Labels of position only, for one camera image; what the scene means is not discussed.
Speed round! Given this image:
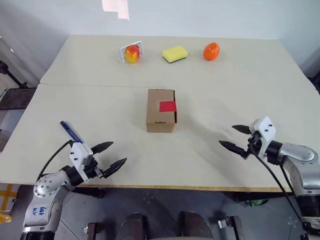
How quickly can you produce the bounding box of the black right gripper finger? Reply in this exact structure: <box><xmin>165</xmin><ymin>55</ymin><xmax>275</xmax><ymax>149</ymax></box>
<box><xmin>218</xmin><ymin>140</ymin><xmax>247</xmax><ymax>157</ymax></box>
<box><xmin>231</xmin><ymin>124</ymin><xmax>252</xmax><ymax>136</ymax></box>

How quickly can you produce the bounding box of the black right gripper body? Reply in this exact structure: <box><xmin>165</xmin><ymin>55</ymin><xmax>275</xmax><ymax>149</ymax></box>
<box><xmin>241</xmin><ymin>130</ymin><xmax>263</xmax><ymax>161</ymax></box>

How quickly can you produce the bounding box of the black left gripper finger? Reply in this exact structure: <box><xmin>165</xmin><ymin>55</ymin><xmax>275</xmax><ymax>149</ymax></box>
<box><xmin>102</xmin><ymin>157</ymin><xmax>128</xmax><ymax>179</ymax></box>
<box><xmin>90</xmin><ymin>141</ymin><xmax>115</xmax><ymax>154</ymax></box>

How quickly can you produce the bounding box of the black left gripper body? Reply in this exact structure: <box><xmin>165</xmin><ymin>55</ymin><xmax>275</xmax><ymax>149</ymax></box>
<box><xmin>83</xmin><ymin>154</ymin><xmax>106</xmax><ymax>180</ymax></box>

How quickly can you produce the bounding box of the brown cardboard box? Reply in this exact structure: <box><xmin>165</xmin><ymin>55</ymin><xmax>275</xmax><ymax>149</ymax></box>
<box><xmin>145</xmin><ymin>88</ymin><xmax>179</xmax><ymax>134</ymax></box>

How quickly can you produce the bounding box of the green small object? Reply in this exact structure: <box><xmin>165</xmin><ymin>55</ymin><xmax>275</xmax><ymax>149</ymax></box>
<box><xmin>246</xmin><ymin>199</ymin><xmax>270</xmax><ymax>207</ymax></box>

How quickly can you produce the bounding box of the dark rounded shape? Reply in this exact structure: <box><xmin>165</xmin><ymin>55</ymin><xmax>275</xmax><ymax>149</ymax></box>
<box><xmin>178</xmin><ymin>211</ymin><xmax>214</xmax><ymax>240</ymax></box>
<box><xmin>120</xmin><ymin>212</ymin><xmax>154</xmax><ymax>240</ymax></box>

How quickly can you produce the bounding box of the red tape seal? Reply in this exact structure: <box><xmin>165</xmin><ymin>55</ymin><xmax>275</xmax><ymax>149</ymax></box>
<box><xmin>159</xmin><ymin>100</ymin><xmax>178</xmax><ymax>113</ymax></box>

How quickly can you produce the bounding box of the orange toy mango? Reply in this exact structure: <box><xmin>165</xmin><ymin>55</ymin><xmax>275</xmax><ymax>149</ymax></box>
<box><xmin>202</xmin><ymin>42</ymin><xmax>222</xmax><ymax>61</ymax></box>

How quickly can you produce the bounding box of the black object beside table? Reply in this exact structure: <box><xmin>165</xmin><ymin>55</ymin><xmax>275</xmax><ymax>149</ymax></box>
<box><xmin>307</xmin><ymin>71</ymin><xmax>320</xmax><ymax>96</ymax></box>

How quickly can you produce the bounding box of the red yellow toy apple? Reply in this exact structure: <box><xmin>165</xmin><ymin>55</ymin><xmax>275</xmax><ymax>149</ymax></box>
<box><xmin>124</xmin><ymin>44</ymin><xmax>141</xmax><ymax>64</ymax></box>

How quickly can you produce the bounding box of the black woven mat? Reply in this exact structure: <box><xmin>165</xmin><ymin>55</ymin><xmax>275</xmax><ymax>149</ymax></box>
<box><xmin>0</xmin><ymin>87</ymin><xmax>36</xmax><ymax>111</ymax></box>

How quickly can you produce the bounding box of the yellow round object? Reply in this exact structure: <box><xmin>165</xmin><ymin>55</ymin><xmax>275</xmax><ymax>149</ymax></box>
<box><xmin>0</xmin><ymin>211</ymin><xmax>12</xmax><ymax>225</ymax></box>

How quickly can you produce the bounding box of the yellow sponge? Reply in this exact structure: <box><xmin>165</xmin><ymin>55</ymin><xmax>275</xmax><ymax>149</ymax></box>
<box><xmin>161</xmin><ymin>45</ymin><xmax>189</xmax><ymax>64</ymax></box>

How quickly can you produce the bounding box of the black tripod stand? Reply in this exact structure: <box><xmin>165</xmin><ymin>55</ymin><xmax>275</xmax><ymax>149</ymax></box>
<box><xmin>0</xmin><ymin>59</ymin><xmax>30</xmax><ymax>89</ymax></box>

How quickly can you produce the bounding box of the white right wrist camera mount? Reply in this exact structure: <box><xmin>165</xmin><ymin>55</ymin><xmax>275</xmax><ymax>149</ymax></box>
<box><xmin>249</xmin><ymin>115</ymin><xmax>277</xmax><ymax>160</ymax></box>

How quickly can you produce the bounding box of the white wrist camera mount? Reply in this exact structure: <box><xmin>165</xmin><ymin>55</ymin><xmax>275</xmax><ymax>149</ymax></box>
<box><xmin>69</xmin><ymin>142</ymin><xmax>94</xmax><ymax>181</ymax></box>
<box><xmin>249</xmin><ymin>115</ymin><xmax>277</xmax><ymax>160</ymax></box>

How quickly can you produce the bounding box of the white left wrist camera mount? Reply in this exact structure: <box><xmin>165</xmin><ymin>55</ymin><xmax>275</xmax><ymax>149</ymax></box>
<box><xmin>69</xmin><ymin>142</ymin><xmax>94</xmax><ymax>181</ymax></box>

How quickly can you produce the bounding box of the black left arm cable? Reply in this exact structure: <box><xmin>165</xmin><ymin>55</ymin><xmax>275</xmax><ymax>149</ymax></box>
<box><xmin>36</xmin><ymin>139</ymin><xmax>76</xmax><ymax>181</ymax></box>

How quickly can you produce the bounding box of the dark caster bracket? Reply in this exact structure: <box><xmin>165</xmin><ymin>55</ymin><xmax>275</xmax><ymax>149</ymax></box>
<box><xmin>216</xmin><ymin>215</ymin><xmax>242</xmax><ymax>240</ymax></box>
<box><xmin>81</xmin><ymin>221</ymin><xmax>104</xmax><ymax>240</ymax></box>

